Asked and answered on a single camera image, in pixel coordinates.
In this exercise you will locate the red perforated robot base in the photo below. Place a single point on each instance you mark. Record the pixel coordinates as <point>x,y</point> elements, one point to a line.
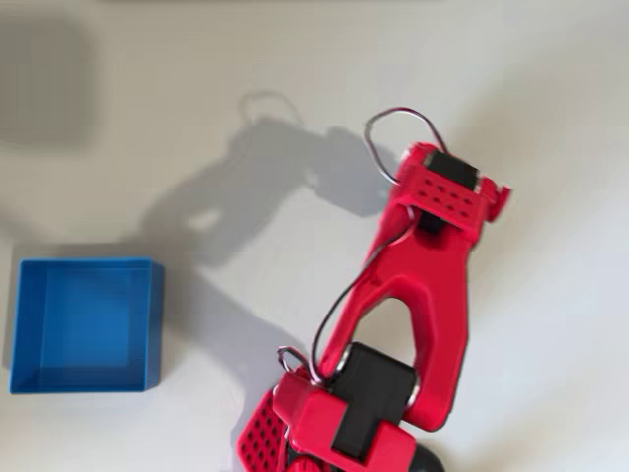
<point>260,437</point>

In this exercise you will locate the red robot arm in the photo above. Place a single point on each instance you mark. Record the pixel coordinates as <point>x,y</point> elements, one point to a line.
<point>442,305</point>

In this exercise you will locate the blue plastic box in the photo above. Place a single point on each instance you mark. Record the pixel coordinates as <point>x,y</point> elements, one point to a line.
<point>88,319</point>

